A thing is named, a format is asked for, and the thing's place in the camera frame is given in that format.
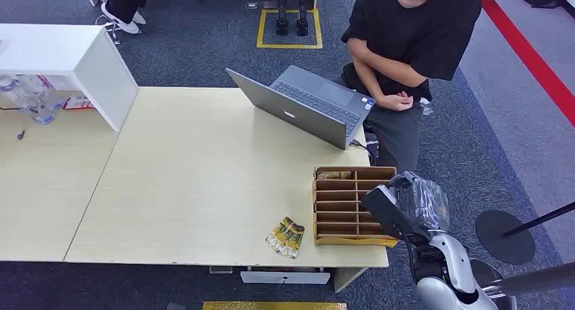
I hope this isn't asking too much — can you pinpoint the person's right hand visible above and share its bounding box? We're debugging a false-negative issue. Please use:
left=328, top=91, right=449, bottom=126
left=377, top=90, right=414, bottom=113

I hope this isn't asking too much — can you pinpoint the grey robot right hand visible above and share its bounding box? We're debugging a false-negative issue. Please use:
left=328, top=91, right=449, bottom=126
left=389, top=170, right=450, bottom=233

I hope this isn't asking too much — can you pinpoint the brown cardboard slotted organizer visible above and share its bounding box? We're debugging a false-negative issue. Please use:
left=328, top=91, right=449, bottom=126
left=312, top=166, right=399, bottom=248

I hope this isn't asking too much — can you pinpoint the person seated at desk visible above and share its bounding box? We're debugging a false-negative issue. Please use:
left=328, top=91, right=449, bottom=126
left=334, top=0, right=483, bottom=174

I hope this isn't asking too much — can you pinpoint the yellow green printed card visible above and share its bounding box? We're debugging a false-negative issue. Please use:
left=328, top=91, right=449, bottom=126
left=264, top=216, right=305, bottom=259

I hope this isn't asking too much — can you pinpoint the person with white shoes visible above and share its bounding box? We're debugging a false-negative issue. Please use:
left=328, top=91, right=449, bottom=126
left=99, top=0, right=155, bottom=35

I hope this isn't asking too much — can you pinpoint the white crumpled paper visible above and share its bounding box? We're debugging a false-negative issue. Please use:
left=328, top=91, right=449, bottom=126
left=418, top=96, right=435, bottom=117

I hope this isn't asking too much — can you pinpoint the black round-base stanchion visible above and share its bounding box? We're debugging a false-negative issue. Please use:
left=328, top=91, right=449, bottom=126
left=469, top=259, right=575, bottom=310
left=476, top=201, right=575, bottom=266

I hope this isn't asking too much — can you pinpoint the grey open laptop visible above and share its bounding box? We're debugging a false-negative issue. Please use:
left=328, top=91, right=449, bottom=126
left=226, top=64, right=376, bottom=151

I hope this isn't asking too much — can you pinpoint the beige desk leg panel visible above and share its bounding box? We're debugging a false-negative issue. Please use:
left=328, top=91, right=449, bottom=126
left=333, top=267, right=370, bottom=294

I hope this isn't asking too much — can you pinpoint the black stand leg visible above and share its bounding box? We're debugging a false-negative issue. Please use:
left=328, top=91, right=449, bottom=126
left=295, top=0, right=310, bottom=37
left=275, top=0, right=290, bottom=37

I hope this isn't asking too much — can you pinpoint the yellow floor tape square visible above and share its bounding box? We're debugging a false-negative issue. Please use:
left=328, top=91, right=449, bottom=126
left=256, top=8, right=323, bottom=50

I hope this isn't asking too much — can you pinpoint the white under-desk drawer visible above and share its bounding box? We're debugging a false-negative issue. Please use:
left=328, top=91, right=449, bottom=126
left=239, top=270, right=332, bottom=286

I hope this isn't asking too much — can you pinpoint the gold floor mat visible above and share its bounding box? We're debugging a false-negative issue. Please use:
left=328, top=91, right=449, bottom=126
left=202, top=301, right=348, bottom=310

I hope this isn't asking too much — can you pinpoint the metal chair base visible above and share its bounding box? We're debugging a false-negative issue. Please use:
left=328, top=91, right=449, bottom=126
left=94, top=14, right=122, bottom=46

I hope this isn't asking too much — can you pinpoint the red white paper pack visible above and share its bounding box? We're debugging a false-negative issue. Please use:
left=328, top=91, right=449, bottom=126
left=62, top=96, right=95, bottom=111

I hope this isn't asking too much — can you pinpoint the white desk shelf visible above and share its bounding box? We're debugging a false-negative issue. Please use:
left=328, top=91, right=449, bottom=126
left=0, top=23, right=139, bottom=132

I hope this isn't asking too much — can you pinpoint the clear plastic water bottle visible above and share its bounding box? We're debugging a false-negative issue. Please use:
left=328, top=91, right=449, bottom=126
left=24, top=75, right=67, bottom=113
left=0, top=75, right=57, bottom=125

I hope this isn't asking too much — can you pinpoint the black laptop cable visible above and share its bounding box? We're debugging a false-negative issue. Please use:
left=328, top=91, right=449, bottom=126
left=350, top=139, right=379, bottom=166

